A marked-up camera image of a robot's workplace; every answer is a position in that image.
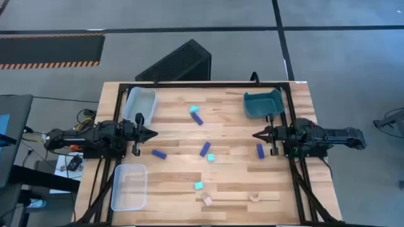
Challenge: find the yellow cable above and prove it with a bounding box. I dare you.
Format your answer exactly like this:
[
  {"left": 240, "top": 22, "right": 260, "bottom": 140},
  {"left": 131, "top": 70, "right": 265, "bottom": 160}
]
[{"left": 74, "top": 118, "right": 95, "bottom": 132}]

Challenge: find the black cable bundle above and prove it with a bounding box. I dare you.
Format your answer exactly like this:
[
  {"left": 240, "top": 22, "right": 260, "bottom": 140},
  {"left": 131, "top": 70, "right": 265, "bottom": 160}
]
[{"left": 76, "top": 108, "right": 97, "bottom": 125}]

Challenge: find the black perforated box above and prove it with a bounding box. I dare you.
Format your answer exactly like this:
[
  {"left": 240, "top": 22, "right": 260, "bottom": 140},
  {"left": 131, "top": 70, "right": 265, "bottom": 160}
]
[{"left": 134, "top": 38, "right": 212, "bottom": 82}]

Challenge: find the white paper sheet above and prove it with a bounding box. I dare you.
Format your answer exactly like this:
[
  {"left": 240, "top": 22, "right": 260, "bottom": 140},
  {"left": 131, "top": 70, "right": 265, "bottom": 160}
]
[{"left": 49, "top": 153, "right": 85, "bottom": 195}]

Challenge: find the black desk beam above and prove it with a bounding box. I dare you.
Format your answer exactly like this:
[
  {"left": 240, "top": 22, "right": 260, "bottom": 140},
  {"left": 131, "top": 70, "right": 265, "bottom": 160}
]
[{"left": 8, "top": 163, "right": 81, "bottom": 194}]

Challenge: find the grey stand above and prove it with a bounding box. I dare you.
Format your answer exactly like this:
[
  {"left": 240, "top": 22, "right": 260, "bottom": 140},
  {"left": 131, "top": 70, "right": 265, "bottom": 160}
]
[{"left": 373, "top": 107, "right": 404, "bottom": 139}]

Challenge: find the dark grey desk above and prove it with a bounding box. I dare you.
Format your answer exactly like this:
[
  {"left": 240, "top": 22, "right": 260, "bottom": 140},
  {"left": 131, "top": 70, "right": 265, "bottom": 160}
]
[{"left": 0, "top": 94, "right": 34, "bottom": 190}]

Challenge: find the black hazard-striped floor mat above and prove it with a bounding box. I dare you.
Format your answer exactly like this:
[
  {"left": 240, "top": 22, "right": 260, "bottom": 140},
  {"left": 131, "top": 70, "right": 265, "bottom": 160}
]
[{"left": 0, "top": 33, "right": 106, "bottom": 71}]

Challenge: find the pale wooden cube block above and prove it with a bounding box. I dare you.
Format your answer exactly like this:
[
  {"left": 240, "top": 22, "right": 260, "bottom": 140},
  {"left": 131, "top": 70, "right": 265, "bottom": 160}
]
[{"left": 201, "top": 191, "right": 213, "bottom": 207}]

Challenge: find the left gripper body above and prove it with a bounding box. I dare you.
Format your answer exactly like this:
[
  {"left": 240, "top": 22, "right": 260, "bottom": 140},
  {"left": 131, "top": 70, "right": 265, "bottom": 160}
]
[{"left": 125, "top": 112, "right": 146, "bottom": 158}]

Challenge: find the clear plastic bin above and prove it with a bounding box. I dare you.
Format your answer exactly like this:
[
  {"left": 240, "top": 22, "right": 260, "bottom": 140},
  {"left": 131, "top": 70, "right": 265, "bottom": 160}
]
[{"left": 110, "top": 163, "right": 149, "bottom": 212}]

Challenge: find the black power adapter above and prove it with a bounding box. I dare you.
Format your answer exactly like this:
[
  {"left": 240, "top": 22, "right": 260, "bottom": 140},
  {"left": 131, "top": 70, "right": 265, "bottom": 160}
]
[{"left": 66, "top": 155, "right": 83, "bottom": 172}]

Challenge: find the black aluminium table frame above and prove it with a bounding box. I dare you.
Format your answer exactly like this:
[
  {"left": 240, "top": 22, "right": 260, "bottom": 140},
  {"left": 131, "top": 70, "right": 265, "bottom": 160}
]
[{"left": 74, "top": 81, "right": 340, "bottom": 227}]

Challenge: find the blue sheet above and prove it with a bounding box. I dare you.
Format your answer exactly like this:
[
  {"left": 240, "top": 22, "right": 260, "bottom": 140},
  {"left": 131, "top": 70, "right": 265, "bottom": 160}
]
[{"left": 0, "top": 113, "right": 10, "bottom": 149}]

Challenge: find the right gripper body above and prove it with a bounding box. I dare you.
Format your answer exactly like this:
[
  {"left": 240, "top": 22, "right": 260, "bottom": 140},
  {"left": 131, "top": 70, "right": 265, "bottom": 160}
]
[{"left": 267, "top": 113, "right": 287, "bottom": 157}]

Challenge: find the thin black floor cable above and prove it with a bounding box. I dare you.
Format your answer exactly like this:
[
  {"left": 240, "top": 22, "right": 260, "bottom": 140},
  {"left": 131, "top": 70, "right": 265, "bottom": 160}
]
[{"left": 31, "top": 95, "right": 100, "bottom": 104}]

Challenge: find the teal plastic bin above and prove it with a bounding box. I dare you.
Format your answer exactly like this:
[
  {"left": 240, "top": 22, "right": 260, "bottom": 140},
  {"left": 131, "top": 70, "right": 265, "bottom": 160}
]
[{"left": 243, "top": 89, "right": 285, "bottom": 120}]

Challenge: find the white plastic bin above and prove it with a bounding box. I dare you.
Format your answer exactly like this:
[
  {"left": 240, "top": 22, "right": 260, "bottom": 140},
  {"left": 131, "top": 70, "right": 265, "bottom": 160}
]
[{"left": 122, "top": 86, "right": 158, "bottom": 127}]

